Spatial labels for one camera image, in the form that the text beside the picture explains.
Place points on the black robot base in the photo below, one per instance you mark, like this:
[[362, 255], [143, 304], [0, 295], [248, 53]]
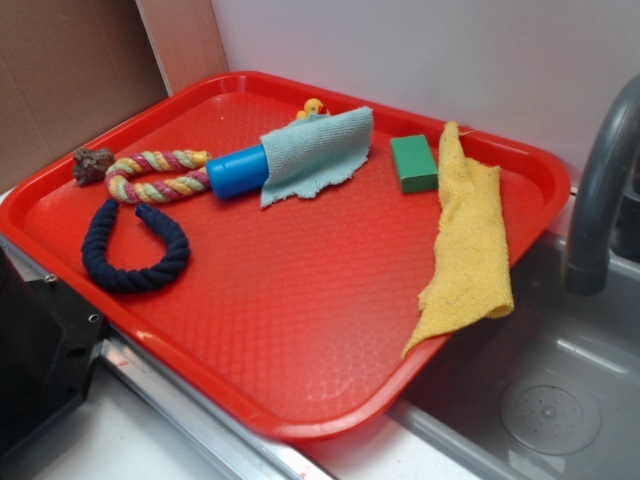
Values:
[[50, 340]]

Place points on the red plastic tray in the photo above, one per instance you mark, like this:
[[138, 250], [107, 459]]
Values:
[[292, 318]]

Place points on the light blue cloth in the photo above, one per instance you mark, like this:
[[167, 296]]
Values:
[[309, 155]]

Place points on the blue plastic cylinder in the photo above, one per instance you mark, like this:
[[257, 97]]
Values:
[[238, 173]]

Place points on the green block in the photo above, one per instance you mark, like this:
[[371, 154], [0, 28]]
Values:
[[415, 165]]

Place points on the yellow rubber duck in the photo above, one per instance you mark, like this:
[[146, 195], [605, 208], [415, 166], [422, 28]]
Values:
[[311, 107]]

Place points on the yellow towel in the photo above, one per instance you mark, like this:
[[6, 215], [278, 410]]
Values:
[[471, 279]]

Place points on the brown lumpy toy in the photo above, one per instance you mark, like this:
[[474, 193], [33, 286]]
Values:
[[91, 165]]

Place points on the grey faucet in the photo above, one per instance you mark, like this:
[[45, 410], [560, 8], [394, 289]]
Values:
[[605, 217]]

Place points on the grey sink basin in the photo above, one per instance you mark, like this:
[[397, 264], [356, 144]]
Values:
[[587, 343]]

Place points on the sink drain cover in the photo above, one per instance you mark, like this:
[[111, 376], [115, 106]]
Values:
[[549, 419]]

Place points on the brown cardboard box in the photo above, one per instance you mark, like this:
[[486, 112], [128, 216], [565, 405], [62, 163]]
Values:
[[70, 71]]

